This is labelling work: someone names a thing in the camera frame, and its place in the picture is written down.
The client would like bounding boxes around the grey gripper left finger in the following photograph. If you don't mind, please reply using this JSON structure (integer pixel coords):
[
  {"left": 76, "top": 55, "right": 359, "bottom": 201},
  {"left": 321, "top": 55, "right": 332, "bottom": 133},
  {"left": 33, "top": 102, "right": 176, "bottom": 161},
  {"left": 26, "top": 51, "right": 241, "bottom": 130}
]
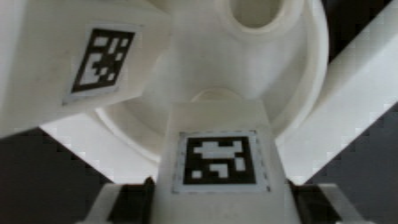
[{"left": 76, "top": 177, "right": 154, "bottom": 224}]

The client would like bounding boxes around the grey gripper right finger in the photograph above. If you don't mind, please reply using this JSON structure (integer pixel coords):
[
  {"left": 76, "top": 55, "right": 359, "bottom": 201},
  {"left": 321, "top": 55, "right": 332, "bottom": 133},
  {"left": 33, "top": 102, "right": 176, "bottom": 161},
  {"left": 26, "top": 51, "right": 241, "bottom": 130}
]
[{"left": 287, "top": 182, "right": 375, "bottom": 224}]

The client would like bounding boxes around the white stool leg with tag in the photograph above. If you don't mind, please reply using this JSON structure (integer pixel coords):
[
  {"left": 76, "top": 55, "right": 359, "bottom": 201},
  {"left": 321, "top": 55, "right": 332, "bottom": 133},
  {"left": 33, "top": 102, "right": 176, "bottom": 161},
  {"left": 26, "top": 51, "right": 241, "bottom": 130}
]
[{"left": 0, "top": 0, "right": 170, "bottom": 137}]

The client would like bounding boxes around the white round stool seat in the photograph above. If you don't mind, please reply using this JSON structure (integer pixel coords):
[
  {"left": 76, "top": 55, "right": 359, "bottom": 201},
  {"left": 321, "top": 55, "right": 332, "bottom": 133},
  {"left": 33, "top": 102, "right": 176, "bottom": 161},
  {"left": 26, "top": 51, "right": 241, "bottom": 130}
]
[{"left": 96, "top": 0, "right": 328, "bottom": 163}]

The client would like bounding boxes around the white L-shaped fence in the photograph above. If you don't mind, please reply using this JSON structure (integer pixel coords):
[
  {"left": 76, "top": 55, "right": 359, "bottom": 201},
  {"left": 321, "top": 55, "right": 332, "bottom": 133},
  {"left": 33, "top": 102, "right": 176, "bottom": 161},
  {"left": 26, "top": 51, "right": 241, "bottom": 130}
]
[{"left": 37, "top": 0, "right": 398, "bottom": 185}]

